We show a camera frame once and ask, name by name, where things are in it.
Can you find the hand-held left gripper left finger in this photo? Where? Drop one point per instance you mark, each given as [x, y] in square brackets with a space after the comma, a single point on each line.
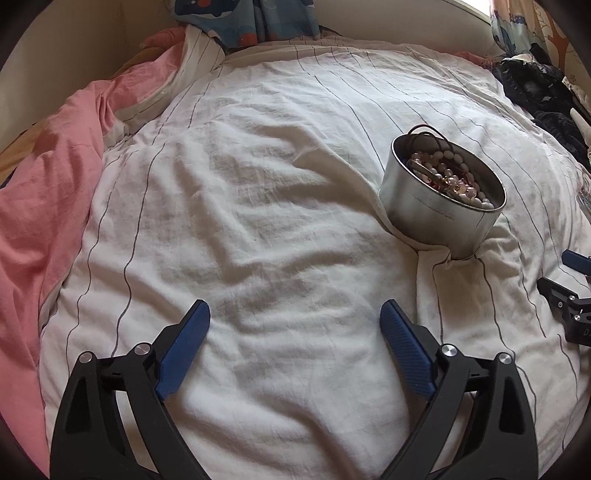
[184, 350]

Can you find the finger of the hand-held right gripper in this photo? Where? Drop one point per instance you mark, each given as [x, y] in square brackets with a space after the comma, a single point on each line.
[561, 295]
[579, 264]

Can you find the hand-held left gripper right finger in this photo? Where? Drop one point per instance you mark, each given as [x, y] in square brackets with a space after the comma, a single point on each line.
[406, 350]

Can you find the round metal tin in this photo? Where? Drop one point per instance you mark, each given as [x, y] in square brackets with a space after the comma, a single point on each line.
[429, 221]

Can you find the white striped duvet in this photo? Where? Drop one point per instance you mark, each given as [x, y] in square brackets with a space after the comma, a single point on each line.
[254, 207]

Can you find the pile of black clothes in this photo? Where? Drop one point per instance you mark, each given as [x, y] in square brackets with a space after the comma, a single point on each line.
[535, 83]

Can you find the pink bed sheet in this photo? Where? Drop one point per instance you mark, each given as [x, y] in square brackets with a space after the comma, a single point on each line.
[41, 207]

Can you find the beige tree print curtain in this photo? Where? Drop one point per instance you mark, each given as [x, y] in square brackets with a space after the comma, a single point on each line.
[517, 27]

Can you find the blue printed curtain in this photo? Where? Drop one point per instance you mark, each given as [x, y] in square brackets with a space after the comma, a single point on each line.
[231, 21]

